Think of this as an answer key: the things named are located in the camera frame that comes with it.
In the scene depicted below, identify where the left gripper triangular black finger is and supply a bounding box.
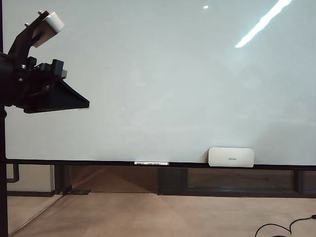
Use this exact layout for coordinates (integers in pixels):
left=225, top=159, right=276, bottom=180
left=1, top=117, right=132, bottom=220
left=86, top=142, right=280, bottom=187
left=24, top=79, right=90, bottom=115

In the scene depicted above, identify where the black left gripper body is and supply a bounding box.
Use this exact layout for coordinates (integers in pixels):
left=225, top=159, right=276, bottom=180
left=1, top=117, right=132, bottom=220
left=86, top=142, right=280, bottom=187
left=9, top=57, right=69, bottom=111

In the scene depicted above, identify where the large white whiteboard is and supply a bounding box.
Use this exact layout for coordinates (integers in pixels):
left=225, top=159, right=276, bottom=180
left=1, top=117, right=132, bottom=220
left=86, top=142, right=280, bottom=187
left=2, top=0, right=316, bottom=171

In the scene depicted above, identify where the white whiteboard eraser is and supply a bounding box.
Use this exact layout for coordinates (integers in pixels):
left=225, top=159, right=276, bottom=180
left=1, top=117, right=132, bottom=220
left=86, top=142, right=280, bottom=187
left=208, top=147, right=255, bottom=168

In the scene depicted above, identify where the black bent pipe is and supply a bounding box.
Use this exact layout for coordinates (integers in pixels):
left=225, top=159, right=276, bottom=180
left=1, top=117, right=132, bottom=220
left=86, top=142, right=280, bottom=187
left=6, top=164, right=20, bottom=184

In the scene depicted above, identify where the black floor plate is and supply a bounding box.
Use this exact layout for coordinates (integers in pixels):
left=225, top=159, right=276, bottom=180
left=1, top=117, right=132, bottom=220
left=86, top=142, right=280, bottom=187
left=70, top=189, right=92, bottom=196

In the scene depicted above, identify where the white printed label strip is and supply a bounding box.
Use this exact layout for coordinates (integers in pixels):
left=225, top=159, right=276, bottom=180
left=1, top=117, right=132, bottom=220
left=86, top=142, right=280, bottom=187
left=134, top=161, right=170, bottom=166

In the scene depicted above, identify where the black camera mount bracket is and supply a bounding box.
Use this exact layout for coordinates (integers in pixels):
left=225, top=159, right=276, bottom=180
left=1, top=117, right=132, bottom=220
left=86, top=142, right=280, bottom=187
left=7, top=11, right=47, bottom=59

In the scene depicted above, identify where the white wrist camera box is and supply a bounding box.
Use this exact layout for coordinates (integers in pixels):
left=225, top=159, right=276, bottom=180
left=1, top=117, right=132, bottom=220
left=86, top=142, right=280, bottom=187
left=32, top=11, right=65, bottom=48

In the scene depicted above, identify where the black metal frame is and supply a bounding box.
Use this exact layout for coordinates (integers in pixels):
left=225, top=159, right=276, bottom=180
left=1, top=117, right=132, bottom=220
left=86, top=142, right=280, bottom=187
left=0, top=0, right=8, bottom=237

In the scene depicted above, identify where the black floor cable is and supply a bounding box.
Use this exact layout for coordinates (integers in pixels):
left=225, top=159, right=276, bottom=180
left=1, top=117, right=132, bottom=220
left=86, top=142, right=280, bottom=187
left=255, top=214, right=316, bottom=237

